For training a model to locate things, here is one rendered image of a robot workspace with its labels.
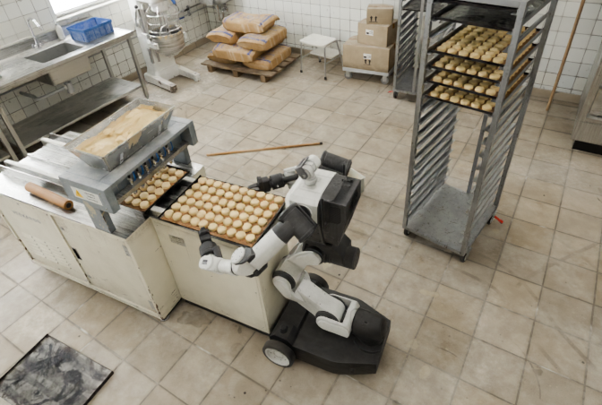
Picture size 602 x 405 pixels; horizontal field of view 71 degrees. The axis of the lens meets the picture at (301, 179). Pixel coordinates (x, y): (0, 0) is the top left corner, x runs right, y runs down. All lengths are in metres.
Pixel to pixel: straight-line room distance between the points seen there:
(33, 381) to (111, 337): 0.47
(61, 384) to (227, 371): 0.99
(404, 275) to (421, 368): 0.68
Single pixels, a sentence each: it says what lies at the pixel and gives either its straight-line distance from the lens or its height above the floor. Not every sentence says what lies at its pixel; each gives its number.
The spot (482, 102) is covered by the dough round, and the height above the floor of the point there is 1.23.
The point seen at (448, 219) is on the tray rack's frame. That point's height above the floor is 0.15.
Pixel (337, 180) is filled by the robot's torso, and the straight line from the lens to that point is 1.94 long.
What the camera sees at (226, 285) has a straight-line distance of 2.61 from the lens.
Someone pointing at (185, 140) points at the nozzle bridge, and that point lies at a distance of 2.75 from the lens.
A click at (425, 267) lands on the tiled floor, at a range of 3.25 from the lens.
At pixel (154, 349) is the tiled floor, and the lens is 3.04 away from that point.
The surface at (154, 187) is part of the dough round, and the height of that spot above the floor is 0.92.
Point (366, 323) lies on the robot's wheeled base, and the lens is 2.51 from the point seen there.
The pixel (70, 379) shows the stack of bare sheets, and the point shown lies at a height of 0.02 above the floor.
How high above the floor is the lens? 2.44
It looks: 38 degrees down
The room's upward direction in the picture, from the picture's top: 5 degrees counter-clockwise
